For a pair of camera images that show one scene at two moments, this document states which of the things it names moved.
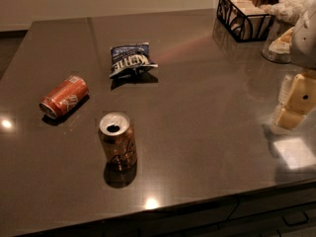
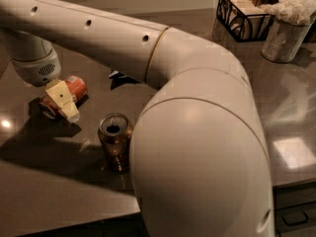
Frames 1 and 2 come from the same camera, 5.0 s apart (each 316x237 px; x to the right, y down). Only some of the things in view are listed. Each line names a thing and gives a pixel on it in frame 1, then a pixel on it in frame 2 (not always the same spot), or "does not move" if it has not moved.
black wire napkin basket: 245,15 does not move
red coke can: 64,96 does not move
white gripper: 304,44 to 39,70
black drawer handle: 295,218 does not move
